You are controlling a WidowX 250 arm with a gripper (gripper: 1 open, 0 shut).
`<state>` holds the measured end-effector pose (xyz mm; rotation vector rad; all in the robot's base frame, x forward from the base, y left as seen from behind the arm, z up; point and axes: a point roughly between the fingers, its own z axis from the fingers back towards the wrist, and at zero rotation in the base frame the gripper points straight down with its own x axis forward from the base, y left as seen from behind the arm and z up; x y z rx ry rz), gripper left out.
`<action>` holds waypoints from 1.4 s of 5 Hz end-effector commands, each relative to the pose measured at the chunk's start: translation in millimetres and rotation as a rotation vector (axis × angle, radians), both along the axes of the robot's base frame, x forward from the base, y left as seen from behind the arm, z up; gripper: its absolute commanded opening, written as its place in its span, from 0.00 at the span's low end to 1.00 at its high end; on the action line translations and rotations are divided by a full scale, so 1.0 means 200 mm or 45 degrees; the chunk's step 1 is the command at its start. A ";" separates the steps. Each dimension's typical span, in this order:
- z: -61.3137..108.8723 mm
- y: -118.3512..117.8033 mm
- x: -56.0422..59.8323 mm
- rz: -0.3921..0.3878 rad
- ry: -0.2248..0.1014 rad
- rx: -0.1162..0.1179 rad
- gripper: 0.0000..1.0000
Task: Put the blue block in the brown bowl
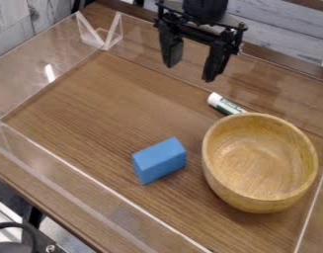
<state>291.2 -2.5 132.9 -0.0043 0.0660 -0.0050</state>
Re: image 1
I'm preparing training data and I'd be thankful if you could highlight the blue foam block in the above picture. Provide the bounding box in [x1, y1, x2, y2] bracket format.
[132, 137, 187, 185]

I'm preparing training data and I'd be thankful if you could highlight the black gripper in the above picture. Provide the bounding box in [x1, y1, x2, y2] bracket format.
[155, 0, 249, 82]

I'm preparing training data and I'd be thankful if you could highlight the clear acrylic tray wall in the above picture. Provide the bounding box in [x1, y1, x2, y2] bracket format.
[0, 9, 323, 253]

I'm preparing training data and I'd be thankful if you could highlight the black metal bracket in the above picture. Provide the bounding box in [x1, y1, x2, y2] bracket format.
[23, 206, 67, 253]

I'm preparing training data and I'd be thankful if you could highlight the black cable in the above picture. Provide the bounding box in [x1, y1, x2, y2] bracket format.
[0, 221, 42, 253]

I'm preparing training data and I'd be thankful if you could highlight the brown wooden bowl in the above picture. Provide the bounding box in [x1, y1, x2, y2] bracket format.
[202, 113, 318, 213]

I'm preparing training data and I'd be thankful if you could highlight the white green glue stick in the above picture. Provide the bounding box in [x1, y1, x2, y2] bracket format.
[207, 93, 246, 115]

